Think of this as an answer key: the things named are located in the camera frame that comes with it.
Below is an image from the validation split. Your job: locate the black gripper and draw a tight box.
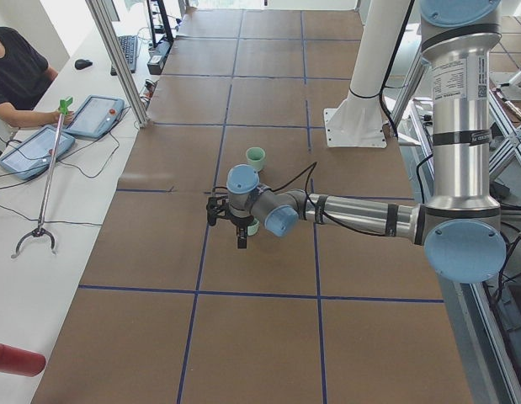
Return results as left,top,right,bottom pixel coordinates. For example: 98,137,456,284
206,196,254,249

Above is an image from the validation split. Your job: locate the light green cup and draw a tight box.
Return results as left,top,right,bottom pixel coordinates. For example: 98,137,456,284
246,146,266,172
247,218,260,237

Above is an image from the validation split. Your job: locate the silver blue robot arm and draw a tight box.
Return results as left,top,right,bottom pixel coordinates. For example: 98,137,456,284
206,1,506,284

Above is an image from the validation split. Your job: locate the brown paper table cover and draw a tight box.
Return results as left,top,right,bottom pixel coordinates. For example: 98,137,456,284
34,10,496,403

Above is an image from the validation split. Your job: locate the blue teach pendant far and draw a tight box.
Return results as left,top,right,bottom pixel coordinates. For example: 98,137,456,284
65,95,125,139

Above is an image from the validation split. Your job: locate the blue teach pendant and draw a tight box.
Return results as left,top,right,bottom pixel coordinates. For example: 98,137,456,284
0,125,56,180
65,95,125,139

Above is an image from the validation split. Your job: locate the metal reacher grabber tool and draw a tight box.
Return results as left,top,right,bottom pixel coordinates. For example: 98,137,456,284
10,97,75,259

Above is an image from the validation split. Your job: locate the black keyboard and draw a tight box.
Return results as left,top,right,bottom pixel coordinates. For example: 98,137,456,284
118,35,138,73

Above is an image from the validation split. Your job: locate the blue teach pendant near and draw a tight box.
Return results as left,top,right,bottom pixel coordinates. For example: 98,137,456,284
0,125,56,180

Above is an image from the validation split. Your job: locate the black computer mouse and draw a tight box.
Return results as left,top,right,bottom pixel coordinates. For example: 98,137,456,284
74,59,93,71

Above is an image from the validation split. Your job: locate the person in black shirt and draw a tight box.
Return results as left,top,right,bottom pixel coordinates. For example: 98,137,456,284
0,27,61,128

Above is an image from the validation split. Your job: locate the red cylinder bottle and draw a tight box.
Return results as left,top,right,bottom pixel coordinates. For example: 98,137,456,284
0,343,46,377

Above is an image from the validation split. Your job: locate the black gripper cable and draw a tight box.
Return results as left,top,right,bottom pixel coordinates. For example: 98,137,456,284
212,161,396,237

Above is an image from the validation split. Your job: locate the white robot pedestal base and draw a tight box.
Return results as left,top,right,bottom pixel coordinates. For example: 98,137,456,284
324,0,414,148

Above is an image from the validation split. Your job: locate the aluminium frame post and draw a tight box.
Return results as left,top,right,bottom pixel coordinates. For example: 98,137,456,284
85,0,149,128

